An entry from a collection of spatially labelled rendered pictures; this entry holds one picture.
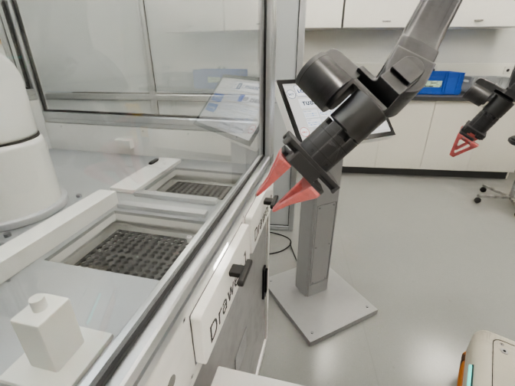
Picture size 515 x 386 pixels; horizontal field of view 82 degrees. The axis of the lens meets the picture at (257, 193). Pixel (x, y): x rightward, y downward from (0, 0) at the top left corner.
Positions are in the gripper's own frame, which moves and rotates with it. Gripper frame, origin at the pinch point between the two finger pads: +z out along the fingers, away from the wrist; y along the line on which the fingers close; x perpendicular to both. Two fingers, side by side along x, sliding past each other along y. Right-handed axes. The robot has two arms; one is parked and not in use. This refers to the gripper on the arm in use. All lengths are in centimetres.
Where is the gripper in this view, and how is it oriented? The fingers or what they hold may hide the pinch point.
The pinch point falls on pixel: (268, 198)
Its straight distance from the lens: 45.7
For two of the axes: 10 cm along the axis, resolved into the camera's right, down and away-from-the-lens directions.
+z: -7.0, 6.6, 2.8
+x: -0.8, 3.1, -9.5
